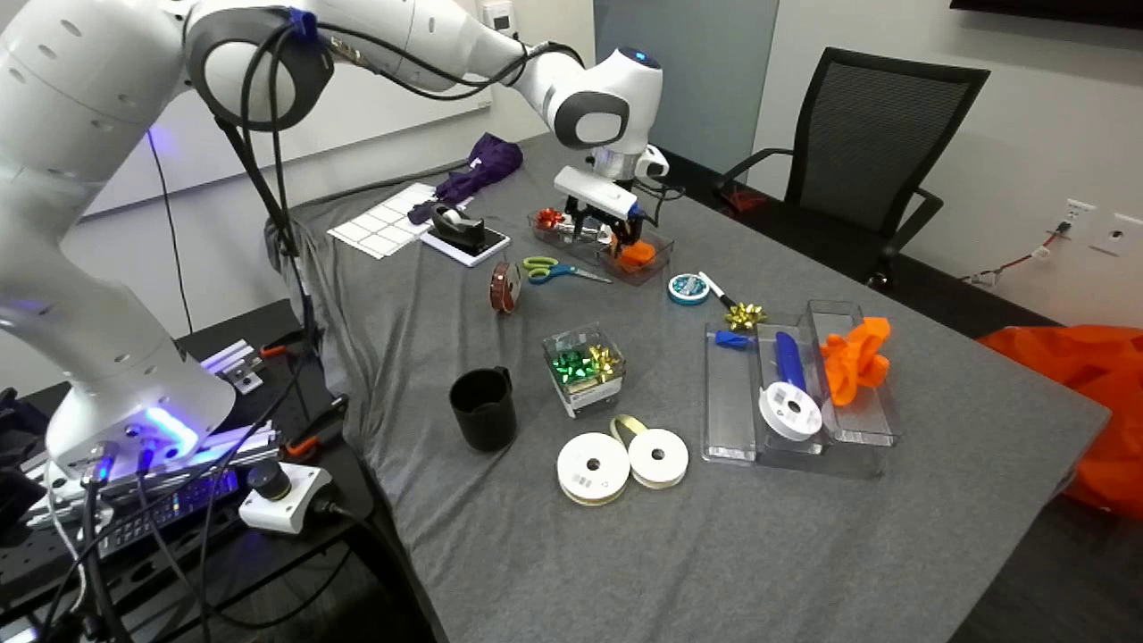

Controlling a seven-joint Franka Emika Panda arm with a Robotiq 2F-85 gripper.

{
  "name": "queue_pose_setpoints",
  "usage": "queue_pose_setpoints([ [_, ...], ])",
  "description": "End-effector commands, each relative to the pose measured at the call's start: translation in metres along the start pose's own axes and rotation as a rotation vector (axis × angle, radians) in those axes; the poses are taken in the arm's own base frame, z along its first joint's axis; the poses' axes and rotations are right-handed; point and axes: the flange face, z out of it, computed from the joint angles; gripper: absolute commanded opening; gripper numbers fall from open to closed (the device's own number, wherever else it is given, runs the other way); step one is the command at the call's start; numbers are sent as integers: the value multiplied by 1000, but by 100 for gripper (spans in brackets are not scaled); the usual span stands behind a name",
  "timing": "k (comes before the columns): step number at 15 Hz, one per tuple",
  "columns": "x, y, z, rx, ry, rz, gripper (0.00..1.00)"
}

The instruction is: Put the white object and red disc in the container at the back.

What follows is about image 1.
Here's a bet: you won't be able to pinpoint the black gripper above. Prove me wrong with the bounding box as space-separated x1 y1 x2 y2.
566 195 638 258

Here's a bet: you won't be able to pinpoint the clear plastic container tray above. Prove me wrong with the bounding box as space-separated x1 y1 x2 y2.
524 195 678 290

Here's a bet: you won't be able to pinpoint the orange ribbon bow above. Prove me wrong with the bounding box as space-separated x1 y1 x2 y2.
614 234 666 278
817 315 897 410

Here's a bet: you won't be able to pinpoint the small teal scissors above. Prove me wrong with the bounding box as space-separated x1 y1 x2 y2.
663 269 734 309

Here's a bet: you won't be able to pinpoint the white bordered black pad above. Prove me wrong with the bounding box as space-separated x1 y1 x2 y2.
416 216 516 270

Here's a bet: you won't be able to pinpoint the clear box of bows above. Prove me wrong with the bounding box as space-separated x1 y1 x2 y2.
540 325 628 421

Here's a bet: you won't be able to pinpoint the purple folded umbrella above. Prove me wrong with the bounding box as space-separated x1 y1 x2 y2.
405 127 530 229

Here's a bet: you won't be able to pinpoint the black tape dispenser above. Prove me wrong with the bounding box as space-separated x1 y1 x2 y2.
427 200 493 258

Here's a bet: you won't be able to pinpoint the gold ribbon bow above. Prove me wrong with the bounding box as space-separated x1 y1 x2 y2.
721 301 769 334

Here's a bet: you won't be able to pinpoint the black mug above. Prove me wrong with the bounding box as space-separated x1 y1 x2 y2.
446 364 521 456

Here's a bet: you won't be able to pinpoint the white label sheets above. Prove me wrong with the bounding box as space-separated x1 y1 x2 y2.
326 179 446 264

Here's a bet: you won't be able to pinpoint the clear acrylic organizer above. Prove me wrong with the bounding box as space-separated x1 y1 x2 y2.
698 296 899 483

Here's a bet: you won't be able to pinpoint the blue ribbon roll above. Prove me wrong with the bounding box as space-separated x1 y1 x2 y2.
771 327 811 390

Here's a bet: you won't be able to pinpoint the white spool with gold ribbon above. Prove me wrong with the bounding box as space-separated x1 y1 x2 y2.
609 410 695 491

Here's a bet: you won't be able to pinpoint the small white ribbon spool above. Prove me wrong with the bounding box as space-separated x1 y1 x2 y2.
755 378 829 447

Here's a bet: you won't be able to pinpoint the black mesh office chair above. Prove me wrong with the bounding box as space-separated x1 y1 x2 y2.
713 46 992 290

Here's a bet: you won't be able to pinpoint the grey tablecloth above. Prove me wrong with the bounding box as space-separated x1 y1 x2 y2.
261 125 1115 643

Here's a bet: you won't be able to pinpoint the white box with black knob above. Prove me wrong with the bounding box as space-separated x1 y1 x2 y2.
238 456 338 537

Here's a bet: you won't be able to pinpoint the black robot cart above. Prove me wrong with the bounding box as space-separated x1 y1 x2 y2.
0 296 434 643

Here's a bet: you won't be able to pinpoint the orange cloth pile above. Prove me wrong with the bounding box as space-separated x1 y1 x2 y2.
976 319 1143 520

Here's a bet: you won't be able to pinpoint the green blue handled scissors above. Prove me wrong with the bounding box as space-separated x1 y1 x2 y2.
517 251 617 291

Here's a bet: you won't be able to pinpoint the white wall thermostat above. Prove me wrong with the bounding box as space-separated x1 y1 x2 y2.
483 0 521 38

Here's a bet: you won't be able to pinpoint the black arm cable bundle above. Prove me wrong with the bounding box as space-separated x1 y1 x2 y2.
192 4 593 404

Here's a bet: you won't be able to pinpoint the red handled tool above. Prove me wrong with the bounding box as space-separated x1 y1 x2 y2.
253 331 326 364

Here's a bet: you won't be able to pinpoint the silver metal bracket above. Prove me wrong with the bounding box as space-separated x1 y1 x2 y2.
198 334 270 396

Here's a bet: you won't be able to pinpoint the thin wall cable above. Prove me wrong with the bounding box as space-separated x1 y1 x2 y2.
961 226 1077 290

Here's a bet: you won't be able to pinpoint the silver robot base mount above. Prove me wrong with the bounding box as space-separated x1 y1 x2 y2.
23 415 282 529

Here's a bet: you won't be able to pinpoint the white wall outlet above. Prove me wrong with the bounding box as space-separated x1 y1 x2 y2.
1057 194 1102 234
1088 209 1143 260

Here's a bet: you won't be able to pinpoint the black wall television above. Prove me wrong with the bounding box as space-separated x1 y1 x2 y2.
948 0 1143 32

